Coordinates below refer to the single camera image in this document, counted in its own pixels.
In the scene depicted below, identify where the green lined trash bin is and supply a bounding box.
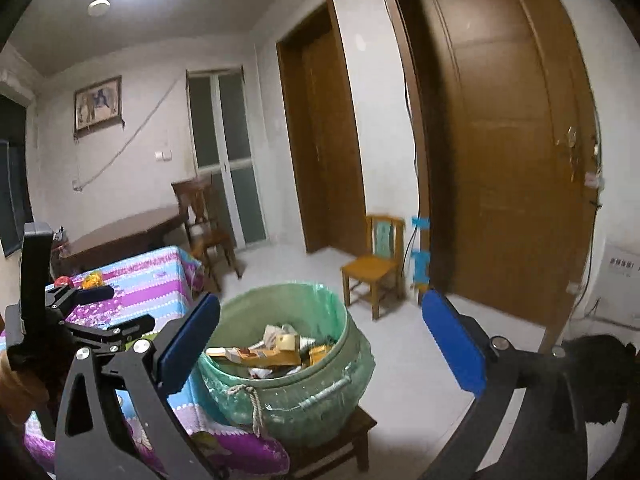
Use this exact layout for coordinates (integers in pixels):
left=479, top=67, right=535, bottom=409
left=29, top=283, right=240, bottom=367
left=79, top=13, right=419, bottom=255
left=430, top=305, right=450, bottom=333
left=198, top=282, right=375, bottom=446

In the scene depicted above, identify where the left human hand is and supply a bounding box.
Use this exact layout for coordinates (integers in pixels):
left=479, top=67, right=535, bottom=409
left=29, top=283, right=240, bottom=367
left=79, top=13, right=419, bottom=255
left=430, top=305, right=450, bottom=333
left=0, top=351, right=49, bottom=426

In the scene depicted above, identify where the red apple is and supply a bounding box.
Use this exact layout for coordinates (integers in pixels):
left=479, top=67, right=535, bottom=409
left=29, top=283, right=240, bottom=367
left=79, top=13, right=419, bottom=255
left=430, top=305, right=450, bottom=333
left=53, top=275, right=75, bottom=288

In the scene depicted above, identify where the colourful striped tablecloth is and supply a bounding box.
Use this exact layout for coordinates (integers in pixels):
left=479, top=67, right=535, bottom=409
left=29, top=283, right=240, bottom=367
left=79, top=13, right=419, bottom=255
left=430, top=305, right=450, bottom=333
left=22, top=245, right=292, bottom=478

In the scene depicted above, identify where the yellow snack wrapper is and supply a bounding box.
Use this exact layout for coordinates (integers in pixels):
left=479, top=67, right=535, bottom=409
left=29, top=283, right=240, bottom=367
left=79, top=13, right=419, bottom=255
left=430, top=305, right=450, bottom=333
left=81, top=270, right=104, bottom=289

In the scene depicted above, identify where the brown cardboard box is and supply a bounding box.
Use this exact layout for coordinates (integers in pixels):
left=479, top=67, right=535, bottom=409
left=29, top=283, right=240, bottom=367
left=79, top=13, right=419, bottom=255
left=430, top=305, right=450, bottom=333
left=205, top=347, right=302, bottom=368

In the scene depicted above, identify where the dark wooden dining table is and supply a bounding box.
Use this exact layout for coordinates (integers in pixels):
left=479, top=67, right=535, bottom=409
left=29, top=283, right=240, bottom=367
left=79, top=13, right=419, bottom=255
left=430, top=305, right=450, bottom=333
left=54, top=205, right=186, bottom=276

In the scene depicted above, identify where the small yellow wooden chair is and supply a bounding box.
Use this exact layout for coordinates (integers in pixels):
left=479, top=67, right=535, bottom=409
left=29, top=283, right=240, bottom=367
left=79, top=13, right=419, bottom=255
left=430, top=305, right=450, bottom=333
left=341, top=214, right=406, bottom=321

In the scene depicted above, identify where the black bag on floor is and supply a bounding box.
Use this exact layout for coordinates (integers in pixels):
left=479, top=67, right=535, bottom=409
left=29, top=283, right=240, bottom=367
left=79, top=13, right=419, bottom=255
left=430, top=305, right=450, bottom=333
left=562, top=334, right=637, bottom=425

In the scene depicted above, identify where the small wooden stool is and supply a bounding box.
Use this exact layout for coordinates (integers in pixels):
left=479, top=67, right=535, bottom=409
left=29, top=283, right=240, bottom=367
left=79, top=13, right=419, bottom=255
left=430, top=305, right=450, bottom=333
left=277, top=406, right=378, bottom=479

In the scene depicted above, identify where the dark window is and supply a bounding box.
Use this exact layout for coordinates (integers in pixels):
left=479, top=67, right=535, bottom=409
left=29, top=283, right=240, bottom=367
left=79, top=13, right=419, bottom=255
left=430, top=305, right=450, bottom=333
left=0, top=96, right=34, bottom=257

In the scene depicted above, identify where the dark wooden dining chair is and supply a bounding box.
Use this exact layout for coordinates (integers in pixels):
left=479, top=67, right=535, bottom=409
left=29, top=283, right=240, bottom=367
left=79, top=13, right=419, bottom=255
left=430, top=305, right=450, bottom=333
left=171, top=174, right=243, bottom=290

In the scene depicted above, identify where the white appliance box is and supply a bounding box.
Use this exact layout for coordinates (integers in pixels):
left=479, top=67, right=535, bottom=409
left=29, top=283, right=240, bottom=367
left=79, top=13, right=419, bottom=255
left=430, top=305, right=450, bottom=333
left=587, top=243, right=640, bottom=330

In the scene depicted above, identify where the glass balcony door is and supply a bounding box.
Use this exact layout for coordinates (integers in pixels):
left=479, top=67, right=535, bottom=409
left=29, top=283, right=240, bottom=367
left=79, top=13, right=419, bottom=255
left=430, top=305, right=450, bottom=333
left=186, top=68, right=267, bottom=249

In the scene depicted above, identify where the brown wooden door right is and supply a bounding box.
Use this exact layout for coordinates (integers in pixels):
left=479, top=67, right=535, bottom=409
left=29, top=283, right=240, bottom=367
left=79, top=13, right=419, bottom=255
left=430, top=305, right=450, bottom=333
left=385, top=0, right=598, bottom=349

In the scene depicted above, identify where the brown wooden door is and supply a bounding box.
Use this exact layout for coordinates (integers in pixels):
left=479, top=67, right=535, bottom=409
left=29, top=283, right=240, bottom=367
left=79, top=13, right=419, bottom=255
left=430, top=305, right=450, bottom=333
left=277, top=0, right=366, bottom=256
left=385, top=0, right=598, bottom=349

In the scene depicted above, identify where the brown wooden door middle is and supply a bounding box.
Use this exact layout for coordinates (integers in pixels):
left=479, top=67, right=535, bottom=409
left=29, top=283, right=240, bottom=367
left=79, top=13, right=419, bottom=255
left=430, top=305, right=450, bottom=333
left=277, top=0, right=366, bottom=256

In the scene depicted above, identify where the white ceiling lamp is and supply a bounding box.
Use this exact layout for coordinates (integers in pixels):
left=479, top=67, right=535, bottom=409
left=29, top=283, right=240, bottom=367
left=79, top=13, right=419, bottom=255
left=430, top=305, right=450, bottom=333
left=87, top=0, right=111, bottom=18

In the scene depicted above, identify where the blue tape cable strip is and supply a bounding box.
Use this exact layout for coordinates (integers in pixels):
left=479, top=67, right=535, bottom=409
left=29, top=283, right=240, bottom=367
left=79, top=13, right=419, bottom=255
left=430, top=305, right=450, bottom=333
left=410, top=216, right=431, bottom=304

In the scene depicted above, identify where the framed wall picture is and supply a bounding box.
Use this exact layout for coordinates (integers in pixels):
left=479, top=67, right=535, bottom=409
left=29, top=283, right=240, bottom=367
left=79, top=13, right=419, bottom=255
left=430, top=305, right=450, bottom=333
left=74, top=76, right=124, bottom=139

